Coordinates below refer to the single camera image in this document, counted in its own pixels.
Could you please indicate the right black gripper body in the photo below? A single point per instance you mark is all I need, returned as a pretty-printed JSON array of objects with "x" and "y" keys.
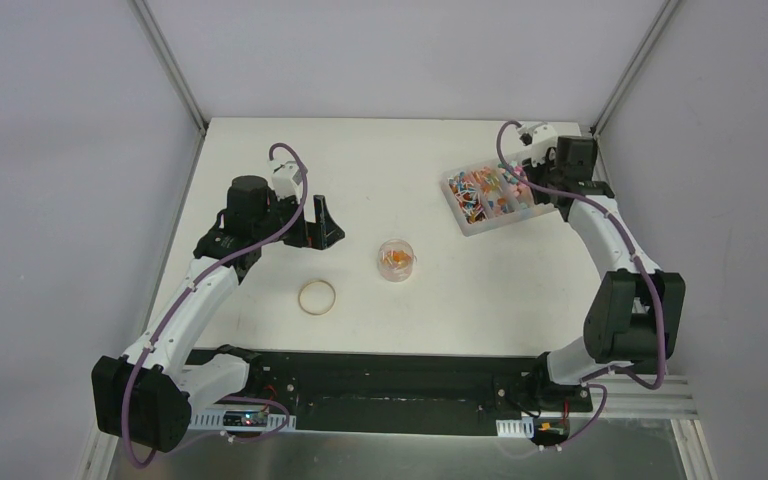
[{"x": 546, "y": 172}]

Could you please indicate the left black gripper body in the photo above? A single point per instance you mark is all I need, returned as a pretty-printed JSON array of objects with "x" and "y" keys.
[{"x": 311, "y": 229}]

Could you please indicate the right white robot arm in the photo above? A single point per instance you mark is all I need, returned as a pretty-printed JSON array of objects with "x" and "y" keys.
[{"x": 631, "y": 326}]

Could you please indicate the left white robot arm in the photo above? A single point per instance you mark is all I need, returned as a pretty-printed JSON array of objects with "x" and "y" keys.
[{"x": 147, "y": 394}]

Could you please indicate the clear plastic jar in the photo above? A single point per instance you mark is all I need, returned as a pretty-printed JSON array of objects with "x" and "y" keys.
[{"x": 395, "y": 260}]

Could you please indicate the clear compartment candy box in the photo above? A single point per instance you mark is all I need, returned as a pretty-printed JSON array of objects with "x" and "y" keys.
[{"x": 484, "y": 196}]

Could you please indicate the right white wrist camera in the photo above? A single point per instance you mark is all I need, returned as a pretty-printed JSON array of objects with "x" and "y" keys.
[{"x": 541, "y": 138}]

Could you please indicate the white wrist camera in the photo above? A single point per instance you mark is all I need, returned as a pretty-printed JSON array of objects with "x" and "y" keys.
[
  {"x": 287, "y": 179},
  {"x": 541, "y": 138}
]

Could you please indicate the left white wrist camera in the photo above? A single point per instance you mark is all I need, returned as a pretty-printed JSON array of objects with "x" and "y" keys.
[{"x": 287, "y": 179}]

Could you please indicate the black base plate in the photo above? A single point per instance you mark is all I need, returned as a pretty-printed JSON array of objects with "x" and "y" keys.
[{"x": 400, "y": 394}]

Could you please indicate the right aluminium frame post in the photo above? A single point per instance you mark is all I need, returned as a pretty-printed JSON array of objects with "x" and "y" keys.
[{"x": 634, "y": 67}]

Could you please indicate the aluminium frame post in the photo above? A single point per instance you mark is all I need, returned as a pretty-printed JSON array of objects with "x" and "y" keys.
[
  {"x": 634, "y": 67},
  {"x": 168, "y": 62}
]

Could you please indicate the left white cable duct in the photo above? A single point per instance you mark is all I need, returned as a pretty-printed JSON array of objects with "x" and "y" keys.
[{"x": 245, "y": 419}]

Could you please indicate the white cable duct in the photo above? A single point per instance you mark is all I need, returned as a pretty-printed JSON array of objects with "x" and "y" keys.
[
  {"x": 515, "y": 428},
  {"x": 245, "y": 419}
]

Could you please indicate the left aluminium frame post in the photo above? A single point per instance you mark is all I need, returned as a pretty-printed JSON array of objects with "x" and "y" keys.
[{"x": 168, "y": 62}]

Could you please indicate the right white cable duct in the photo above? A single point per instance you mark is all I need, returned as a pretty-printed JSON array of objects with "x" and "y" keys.
[{"x": 515, "y": 428}]

